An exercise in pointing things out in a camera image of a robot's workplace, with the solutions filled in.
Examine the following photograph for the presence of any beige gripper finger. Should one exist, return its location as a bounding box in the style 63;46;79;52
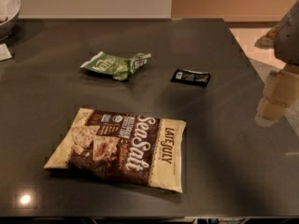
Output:
263;64;299;107
255;97;286;127

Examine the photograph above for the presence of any Late July sea salt chip bag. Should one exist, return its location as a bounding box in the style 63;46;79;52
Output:
45;108;186;193

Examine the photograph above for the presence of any green jalapeno chip bag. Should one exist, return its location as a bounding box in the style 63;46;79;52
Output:
80;51;151;81

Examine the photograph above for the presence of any metal bowl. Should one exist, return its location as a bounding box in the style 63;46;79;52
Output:
0;0;21;40

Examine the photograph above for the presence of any small black snack packet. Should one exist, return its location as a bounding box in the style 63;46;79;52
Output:
171;69;211;88

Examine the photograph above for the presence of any white paper napkin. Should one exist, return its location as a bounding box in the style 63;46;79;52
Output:
0;44;12;61

